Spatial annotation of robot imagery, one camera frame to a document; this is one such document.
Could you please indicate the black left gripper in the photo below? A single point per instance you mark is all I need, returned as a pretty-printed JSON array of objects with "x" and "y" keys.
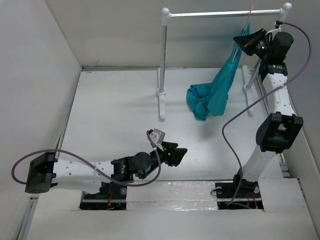
[{"x": 170, "y": 153}]

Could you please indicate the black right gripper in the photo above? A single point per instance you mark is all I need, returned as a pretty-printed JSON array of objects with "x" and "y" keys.
[{"x": 247, "y": 42}]

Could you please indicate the pink wire hanger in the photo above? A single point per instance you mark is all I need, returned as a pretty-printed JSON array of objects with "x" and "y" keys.
[{"x": 243, "y": 32}]

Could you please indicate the teal t shirt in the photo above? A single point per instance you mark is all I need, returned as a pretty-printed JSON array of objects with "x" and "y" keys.
[{"x": 211, "y": 98}]

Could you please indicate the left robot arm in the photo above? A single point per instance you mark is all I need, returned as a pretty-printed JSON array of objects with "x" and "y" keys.
[{"x": 47, "y": 171}]

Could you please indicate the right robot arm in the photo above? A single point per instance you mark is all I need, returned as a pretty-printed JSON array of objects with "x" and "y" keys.
[{"x": 281, "y": 127}]

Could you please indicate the white clothes rack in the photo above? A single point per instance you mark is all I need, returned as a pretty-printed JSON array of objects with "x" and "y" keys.
[{"x": 198, "y": 33}]

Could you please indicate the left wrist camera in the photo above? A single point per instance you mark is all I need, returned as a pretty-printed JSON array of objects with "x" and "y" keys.
[{"x": 156, "y": 137}]

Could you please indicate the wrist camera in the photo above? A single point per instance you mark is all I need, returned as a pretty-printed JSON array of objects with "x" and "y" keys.
[
  {"x": 276, "y": 27},
  {"x": 156, "y": 137}
]

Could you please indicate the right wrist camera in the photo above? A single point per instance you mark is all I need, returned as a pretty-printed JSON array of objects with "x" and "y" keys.
[{"x": 276, "y": 27}]

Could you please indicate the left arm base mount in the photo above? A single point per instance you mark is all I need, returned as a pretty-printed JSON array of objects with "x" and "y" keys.
[{"x": 111, "y": 197}]

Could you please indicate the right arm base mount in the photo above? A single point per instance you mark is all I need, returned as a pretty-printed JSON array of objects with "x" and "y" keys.
[{"x": 237, "y": 195}]

